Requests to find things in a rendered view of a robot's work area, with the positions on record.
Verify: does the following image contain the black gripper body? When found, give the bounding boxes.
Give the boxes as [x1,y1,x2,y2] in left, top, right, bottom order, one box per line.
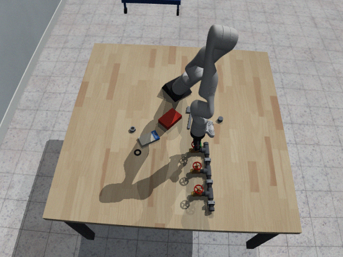
[190,131,206,143]

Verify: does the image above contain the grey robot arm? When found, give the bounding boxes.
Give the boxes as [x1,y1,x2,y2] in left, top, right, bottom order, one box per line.
[172,24,238,138]

